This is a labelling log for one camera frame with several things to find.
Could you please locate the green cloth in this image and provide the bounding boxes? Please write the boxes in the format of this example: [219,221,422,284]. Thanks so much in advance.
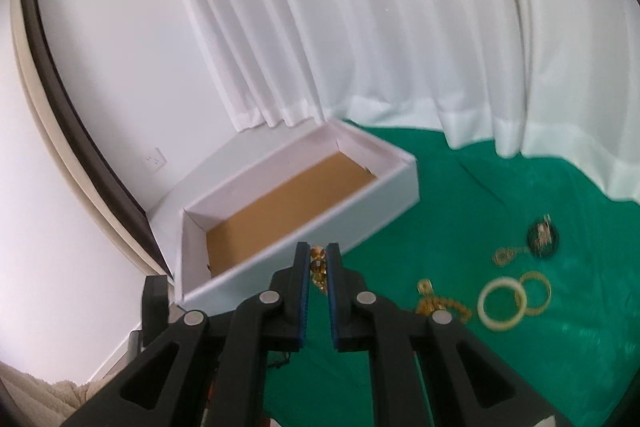
[259,120,640,427]

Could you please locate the black bead bracelet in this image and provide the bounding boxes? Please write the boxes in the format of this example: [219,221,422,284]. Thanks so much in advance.
[526,213,561,263]

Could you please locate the white jade bangle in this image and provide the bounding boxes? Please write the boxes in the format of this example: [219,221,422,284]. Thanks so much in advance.
[476,277,528,332]

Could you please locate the white cardboard box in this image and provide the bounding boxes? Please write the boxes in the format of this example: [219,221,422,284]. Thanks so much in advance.
[176,121,420,314]

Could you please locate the gold coin pendant necklace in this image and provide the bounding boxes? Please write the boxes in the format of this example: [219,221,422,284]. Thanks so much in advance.
[491,245,532,268]

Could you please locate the gold bead jewelry pile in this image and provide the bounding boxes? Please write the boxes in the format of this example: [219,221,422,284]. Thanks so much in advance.
[414,279,473,323]

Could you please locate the gold chain earrings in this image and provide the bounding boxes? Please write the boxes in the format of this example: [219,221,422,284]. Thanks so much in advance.
[309,246,328,295]

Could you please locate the white curtain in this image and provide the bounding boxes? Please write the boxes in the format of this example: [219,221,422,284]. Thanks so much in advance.
[184,0,639,199]

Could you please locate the dark door frame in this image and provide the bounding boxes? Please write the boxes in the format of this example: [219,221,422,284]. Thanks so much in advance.
[20,0,171,275]

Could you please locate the gold ribbed bangle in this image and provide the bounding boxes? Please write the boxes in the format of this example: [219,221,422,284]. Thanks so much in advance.
[518,271,552,317]

